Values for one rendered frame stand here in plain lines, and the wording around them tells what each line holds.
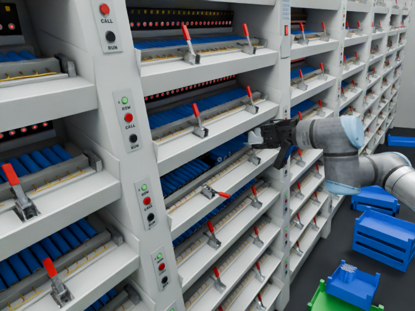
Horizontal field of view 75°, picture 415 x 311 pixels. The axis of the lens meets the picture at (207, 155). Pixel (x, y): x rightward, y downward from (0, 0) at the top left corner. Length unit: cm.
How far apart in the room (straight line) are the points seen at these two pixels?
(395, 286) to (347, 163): 125
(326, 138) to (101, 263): 64
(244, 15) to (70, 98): 77
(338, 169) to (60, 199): 67
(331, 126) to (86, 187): 62
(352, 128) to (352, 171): 12
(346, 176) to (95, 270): 66
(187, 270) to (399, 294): 135
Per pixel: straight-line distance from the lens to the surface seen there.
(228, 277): 109
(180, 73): 65
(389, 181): 88
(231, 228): 99
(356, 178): 84
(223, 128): 80
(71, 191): 56
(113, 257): 67
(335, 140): 81
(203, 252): 90
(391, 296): 191
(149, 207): 63
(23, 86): 53
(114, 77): 54
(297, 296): 178
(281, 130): 89
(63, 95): 50
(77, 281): 65
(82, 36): 53
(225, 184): 87
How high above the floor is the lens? 134
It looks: 22 degrees down
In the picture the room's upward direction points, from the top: 7 degrees counter-clockwise
